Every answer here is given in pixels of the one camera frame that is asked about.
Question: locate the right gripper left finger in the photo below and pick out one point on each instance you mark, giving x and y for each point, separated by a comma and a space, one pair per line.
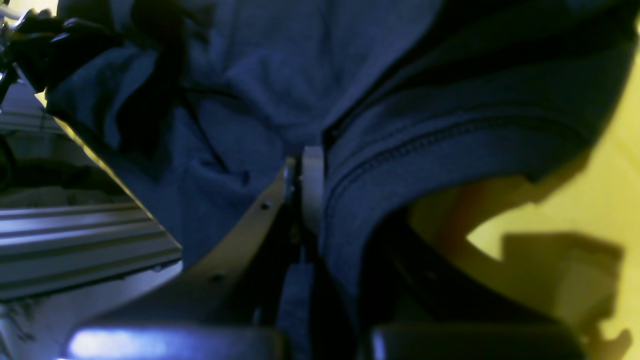
225, 306

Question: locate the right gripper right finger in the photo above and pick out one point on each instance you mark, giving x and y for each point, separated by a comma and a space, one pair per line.
416, 305

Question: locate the dark navy T-shirt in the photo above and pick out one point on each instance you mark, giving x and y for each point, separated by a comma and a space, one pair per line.
198, 108

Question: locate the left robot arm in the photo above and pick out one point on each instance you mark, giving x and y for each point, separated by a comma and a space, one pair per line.
42, 49

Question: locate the yellow table cloth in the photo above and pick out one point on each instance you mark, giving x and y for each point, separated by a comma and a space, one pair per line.
567, 244

